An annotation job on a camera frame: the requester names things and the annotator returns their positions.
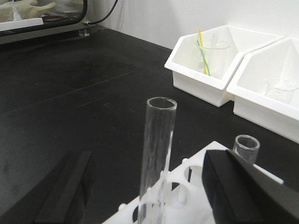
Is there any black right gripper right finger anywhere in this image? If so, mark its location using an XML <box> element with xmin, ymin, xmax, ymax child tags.
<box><xmin>202</xmin><ymin>150</ymin><xmax>299</xmax><ymax>224</ymax></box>

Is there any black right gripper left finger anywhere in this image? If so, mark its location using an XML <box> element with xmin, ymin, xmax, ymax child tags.
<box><xmin>0</xmin><ymin>151</ymin><xmax>93</xmax><ymax>224</ymax></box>

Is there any tall clear glass test tube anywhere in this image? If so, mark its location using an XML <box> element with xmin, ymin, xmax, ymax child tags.
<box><xmin>137</xmin><ymin>97</ymin><xmax>177</xmax><ymax>224</ymax></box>

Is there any short clear glass test tube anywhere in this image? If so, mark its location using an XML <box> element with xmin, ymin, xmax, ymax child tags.
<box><xmin>233</xmin><ymin>134</ymin><xmax>260</xmax><ymax>164</ymax></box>

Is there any white test tube rack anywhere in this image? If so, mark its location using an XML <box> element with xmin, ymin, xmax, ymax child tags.
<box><xmin>102</xmin><ymin>140</ymin><xmax>285</xmax><ymax>224</ymax></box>

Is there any middle white plastic bin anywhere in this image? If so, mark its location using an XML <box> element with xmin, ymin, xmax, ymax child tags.
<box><xmin>227</xmin><ymin>37</ymin><xmax>299</xmax><ymax>142</ymax></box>

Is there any white plastic bin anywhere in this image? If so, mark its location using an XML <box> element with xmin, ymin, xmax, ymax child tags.
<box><xmin>227</xmin><ymin>37</ymin><xmax>299</xmax><ymax>142</ymax></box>
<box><xmin>164</xmin><ymin>25</ymin><xmax>283</xmax><ymax>107</ymax></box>

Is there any small clear glass beaker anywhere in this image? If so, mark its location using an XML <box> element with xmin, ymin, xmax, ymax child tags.
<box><xmin>265</xmin><ymin>79</ymin><xmax>298</xmax><ymax>104</ymax></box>

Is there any yellow green stirring rod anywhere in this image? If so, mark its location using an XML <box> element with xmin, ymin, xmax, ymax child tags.
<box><xmin>197</xmin><ymin>28</ymin><xmax>211</xmax><ymax>76</ymax></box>

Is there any left white plastic bin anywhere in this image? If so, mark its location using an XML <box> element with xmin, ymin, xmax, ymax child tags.
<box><xmin>164</xmin><ymin>25</ymin><xmax>283</xmax><ymax>107</ymax></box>

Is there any large clear glass beaker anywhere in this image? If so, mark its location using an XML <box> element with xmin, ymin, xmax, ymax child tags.
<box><xmin>196</xmin><ymin>33</ymin><xmax>230</xmax><ymax>79</ymax></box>

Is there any glass fronted cabinet appliance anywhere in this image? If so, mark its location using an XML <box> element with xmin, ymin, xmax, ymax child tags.
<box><xmin>0</xmin><ymin>0</ymin><xmax>95</xmax><ymax>44</ymax></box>

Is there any black power cable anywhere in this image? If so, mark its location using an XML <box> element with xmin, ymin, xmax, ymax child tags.
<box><xmin>84</xmin><ymin>0</ymin><xmax>119</xmax><ymax>26</ymax></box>

